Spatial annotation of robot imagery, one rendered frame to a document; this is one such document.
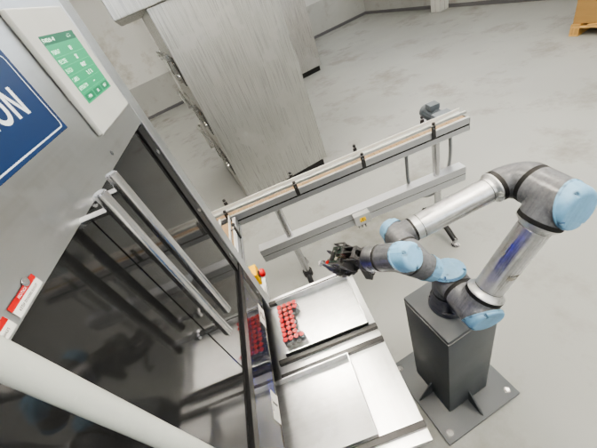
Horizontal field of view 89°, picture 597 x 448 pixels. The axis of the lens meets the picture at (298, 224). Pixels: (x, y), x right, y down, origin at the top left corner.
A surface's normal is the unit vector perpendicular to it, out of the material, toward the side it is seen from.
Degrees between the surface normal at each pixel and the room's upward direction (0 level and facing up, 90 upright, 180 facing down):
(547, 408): 0
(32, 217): 90
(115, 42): 90
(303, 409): 0
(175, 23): 90
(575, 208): 84
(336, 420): 0
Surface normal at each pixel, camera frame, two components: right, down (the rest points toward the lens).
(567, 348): -0.32, -0.72
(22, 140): 0.92, -0.38
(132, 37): 0.40, 0.49
